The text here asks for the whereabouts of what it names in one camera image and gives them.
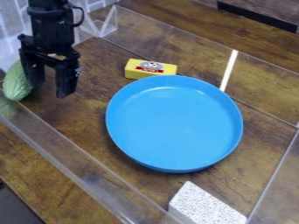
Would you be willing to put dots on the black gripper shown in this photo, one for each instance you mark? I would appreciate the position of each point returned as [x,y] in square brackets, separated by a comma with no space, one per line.
[52,37]

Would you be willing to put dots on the green bumpy gourd toy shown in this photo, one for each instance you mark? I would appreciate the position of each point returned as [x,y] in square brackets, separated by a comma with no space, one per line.
[16,85]

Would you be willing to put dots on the blue round tray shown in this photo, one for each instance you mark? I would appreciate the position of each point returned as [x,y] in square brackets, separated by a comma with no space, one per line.
[174,123]

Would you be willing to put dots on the white sheer curtain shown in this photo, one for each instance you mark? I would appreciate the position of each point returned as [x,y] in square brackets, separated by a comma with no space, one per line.
[14,24]

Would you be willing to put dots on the yellow rectangular block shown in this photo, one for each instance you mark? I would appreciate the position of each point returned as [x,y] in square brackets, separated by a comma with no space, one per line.
[139,68]

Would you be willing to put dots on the white speckled foam block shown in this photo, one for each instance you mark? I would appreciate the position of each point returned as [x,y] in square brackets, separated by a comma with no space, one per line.
[195,207]

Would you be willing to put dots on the clear acrylic enclosure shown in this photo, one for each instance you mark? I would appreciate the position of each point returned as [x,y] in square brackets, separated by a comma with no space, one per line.
[59,159]

